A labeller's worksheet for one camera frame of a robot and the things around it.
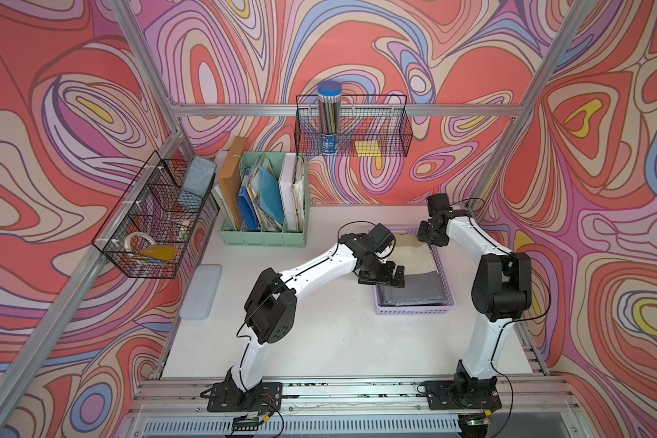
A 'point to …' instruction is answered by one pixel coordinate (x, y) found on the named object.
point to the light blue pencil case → (201, 295)
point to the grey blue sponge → (197, 181)
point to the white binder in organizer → (288, 192)
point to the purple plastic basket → (389, 309)
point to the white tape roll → (137, 234)
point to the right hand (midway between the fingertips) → (428, 242)
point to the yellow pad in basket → (161, 252)
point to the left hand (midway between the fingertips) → (396, 284)
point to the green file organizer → (265, 238)
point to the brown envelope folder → (231, 181)
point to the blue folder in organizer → (248, 208)
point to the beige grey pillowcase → (423, 281)
